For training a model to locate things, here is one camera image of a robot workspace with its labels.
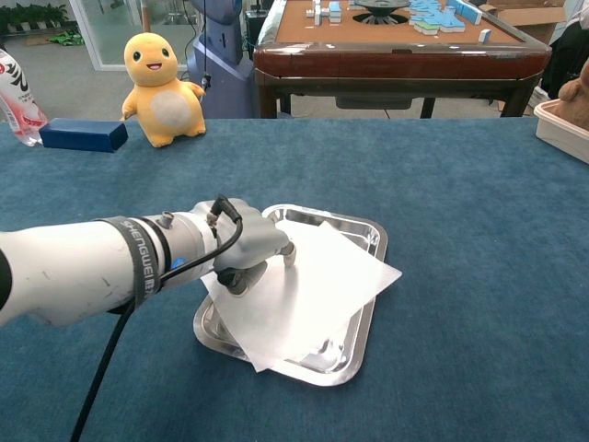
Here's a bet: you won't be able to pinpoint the brown capybara plush toy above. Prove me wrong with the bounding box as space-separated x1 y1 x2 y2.
550 59 589 130

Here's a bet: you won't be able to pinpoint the dark blue box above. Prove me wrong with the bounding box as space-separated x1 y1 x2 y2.
39 117 129 154

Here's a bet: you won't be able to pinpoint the black hanging cord with pendant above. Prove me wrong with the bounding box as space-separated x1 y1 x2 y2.
201 0 213 92

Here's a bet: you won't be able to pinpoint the person in dark clothes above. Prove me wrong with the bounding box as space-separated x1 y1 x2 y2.
540 0 589 100

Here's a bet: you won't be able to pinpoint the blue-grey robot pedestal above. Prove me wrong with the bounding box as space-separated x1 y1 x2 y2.
186 0 255 120

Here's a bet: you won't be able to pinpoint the small mahjong tile cluster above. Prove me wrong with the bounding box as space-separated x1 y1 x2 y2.
306 0 344 25

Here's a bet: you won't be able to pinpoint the white paper sheet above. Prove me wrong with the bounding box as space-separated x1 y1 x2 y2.
200 220 403 374

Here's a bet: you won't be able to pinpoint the brown wooden mahjong table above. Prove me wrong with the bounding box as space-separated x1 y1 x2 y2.
252 0 553 120

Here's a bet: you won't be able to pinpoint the black mahjong table hub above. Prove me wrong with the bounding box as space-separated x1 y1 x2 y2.
352 0 411 24

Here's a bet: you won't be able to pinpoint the green cloth heap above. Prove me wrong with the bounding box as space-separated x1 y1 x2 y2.
48 28 87 47

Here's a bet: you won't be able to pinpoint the silver metal tray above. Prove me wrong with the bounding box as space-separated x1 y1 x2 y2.
192 202 389 389

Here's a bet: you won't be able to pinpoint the brown cardboard box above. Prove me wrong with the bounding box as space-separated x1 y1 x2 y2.
485 0 567 45

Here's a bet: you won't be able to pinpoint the blue felt table cover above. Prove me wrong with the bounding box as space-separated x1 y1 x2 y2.
0 117 589 442

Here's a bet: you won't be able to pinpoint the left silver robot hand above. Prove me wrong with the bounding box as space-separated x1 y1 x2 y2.
186 197 298 298

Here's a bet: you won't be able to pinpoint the green potted plants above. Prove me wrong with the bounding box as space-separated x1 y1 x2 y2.
0 3 69 33

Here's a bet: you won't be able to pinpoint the yellow plush dinosaur toy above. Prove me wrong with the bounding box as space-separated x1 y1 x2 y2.
120 31 208 149

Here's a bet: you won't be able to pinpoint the cream plastic basket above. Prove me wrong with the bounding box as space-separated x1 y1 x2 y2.
533 99 589 166

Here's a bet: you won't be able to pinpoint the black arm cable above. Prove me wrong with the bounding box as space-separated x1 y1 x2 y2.
68 195 244 442

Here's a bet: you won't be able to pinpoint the heap of blue mahjong tiles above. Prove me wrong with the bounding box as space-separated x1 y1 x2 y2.
408 0 483 37

